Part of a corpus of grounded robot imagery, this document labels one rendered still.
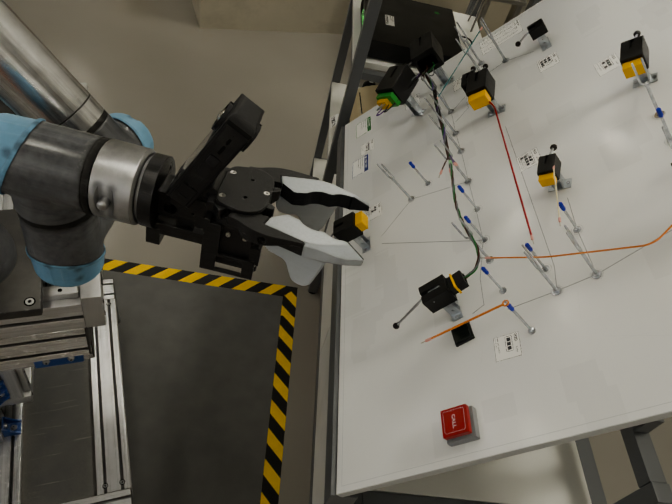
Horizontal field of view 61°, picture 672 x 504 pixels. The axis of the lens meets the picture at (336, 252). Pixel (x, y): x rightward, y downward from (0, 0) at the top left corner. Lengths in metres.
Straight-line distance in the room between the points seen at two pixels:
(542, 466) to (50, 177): 1.20
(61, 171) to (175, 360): 1.74
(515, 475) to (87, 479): 1.17
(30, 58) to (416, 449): 0.84
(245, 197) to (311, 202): 0.07
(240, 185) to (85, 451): 1.45
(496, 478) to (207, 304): 1.43
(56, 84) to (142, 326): 1.72
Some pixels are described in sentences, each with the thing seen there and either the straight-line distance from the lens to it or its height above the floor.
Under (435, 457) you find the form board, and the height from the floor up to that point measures 1.04.
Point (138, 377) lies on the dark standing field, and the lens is 2.23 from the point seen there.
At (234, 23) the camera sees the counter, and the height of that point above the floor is 0.04.
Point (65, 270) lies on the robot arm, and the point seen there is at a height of 1.44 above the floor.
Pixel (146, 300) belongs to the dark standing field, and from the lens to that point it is 2.41.
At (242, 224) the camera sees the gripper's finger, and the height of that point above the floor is 1.59.
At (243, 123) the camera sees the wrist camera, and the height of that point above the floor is 1.67.
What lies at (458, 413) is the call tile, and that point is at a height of 1.11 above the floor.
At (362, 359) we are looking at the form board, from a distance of 1.25.
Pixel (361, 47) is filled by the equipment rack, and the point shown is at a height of 1.12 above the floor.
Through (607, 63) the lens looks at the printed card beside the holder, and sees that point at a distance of 1.44.
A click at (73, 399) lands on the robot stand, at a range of 1.98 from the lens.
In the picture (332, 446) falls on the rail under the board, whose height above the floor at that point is 0.86.
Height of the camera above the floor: 1.95
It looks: 47 degrees down
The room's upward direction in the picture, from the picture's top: 18 degrees clockwise
